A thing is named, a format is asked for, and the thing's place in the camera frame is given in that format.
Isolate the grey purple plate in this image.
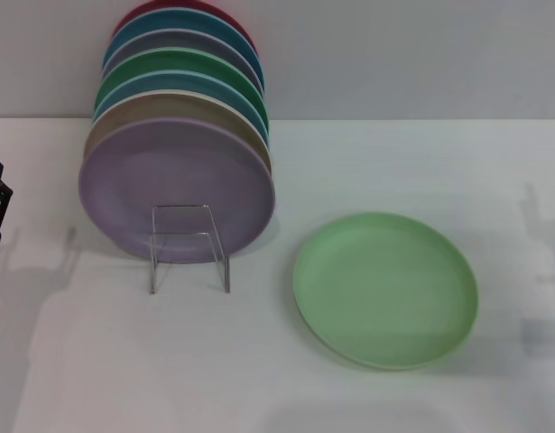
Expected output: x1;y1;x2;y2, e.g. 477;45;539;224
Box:
100;29;265;97

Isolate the beige plate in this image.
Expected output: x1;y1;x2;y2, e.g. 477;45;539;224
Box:
82;89;273;175

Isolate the clear acrylic plate rack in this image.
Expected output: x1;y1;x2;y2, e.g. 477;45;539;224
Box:
148;203;232;295

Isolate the red plate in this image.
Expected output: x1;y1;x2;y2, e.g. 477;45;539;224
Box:
112;0;259;60

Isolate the teal blue plate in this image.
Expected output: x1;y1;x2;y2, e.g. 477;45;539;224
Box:
101;7;264;88

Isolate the light green plate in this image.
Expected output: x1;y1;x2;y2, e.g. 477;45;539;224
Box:
291;210;480;373

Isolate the light blue plate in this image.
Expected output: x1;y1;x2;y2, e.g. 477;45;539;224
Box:
91;67;272;146

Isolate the lavender plate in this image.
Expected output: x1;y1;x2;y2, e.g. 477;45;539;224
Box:
78;116;277;265

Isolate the dark green plate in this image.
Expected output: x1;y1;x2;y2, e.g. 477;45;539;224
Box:
94;44;269;124

